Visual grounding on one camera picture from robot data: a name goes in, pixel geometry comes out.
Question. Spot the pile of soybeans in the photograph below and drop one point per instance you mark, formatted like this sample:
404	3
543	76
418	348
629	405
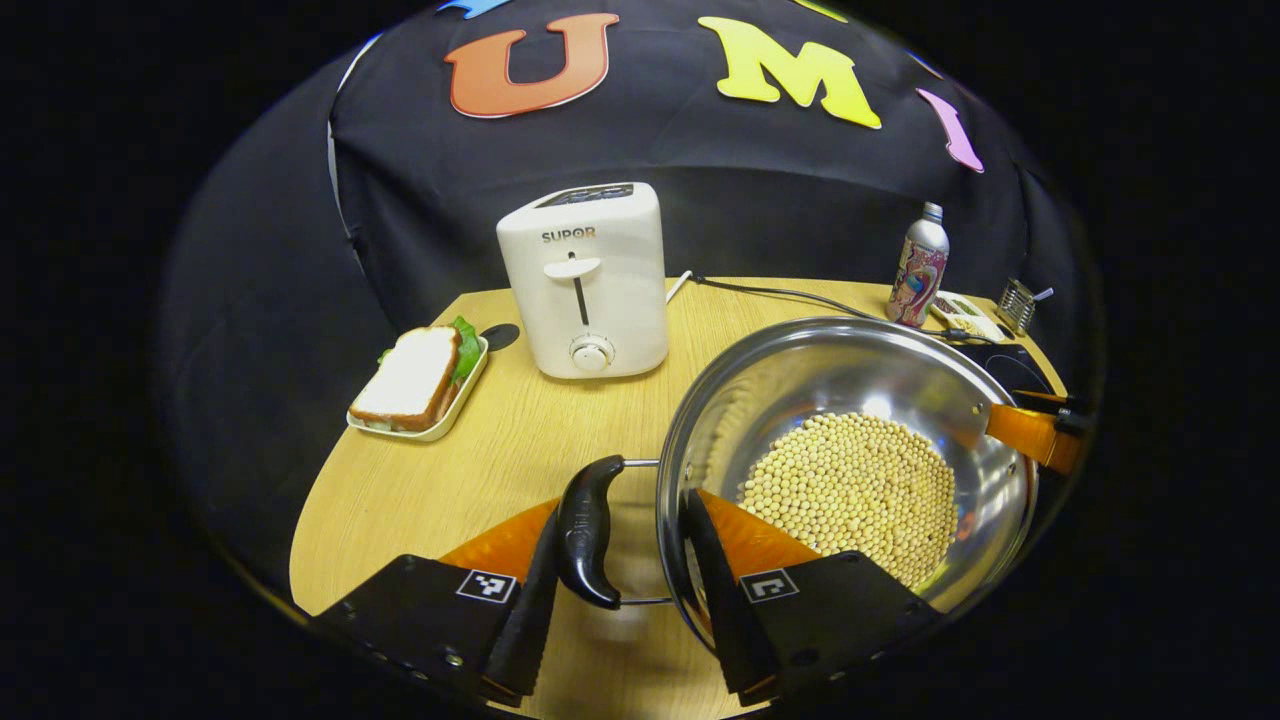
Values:
850	480

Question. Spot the silver drink bottle pink label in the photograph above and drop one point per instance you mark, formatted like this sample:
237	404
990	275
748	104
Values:
918	270

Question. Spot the sandwich with lettuce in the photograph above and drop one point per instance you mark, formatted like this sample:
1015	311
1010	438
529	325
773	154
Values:
410	380

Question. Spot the pale rectangular sandwich tray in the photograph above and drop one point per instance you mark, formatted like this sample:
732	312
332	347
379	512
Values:
455	410

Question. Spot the clear cutlery holder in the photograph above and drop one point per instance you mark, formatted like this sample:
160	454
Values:
1015	305

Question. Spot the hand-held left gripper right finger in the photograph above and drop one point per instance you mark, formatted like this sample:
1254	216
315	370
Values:
725	610

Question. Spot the black induction cooktop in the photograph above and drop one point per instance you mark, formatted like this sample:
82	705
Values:
1010	365

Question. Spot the white toaster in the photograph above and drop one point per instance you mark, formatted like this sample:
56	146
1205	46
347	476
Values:
600	250

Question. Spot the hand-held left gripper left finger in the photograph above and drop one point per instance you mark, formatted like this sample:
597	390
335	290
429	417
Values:
535	620

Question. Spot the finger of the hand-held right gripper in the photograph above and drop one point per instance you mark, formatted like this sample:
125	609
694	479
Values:
1060	405
1035	437

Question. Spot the white divided plate of beans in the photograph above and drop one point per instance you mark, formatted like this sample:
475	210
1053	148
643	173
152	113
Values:
965	312

